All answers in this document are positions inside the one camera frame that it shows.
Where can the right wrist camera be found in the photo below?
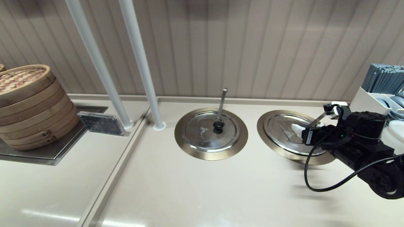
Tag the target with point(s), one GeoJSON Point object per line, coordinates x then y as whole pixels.
{"type": "Point", "coordinates": [336, 111]}

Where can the white ceramic jar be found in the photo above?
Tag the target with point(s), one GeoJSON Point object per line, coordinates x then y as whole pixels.
{"type": "Point", "coordinates": [394, 135]}

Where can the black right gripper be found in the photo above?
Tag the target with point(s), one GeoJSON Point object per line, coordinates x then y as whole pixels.
{"type": "Point", "coordinates": [366, 126]}

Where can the grey chopsticks bundle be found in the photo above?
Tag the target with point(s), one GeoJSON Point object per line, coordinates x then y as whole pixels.
{"type": "Point", "coordinates": [382, 78]}

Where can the clear acrylic sign holder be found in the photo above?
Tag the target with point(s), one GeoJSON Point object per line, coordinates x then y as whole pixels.
{"type": "Point", "coordinates": [101, 123]}

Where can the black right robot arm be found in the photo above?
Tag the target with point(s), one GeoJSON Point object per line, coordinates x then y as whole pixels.
{"type": "Point", "coordinates": [378, 176]}

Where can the white utensil holder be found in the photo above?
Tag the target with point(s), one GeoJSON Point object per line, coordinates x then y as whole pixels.
{"type": "Point", "coordinates": [363, 99]}

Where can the stacked bamboo steamer baskets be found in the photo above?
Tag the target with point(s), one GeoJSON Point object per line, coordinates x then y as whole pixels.
{"type": "Point", "coordinates": [31, 110]}

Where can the bamboo steamer edge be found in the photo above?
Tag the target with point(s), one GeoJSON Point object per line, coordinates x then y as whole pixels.
{"type": "Point", "coordinates": [2, 67]}

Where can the steel pot lid black knob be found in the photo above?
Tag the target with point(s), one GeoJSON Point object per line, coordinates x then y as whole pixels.
{"type": "Point", "coordinates": [202, 135]}
{"type": "Point", "coordinates": [277, 138]}

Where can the white metal pole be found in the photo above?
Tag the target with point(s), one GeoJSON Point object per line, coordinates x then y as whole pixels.
{"type": "Point", "coordinates": [94, 53]}
{"type": "Point", "coordinates": [140, 56]}

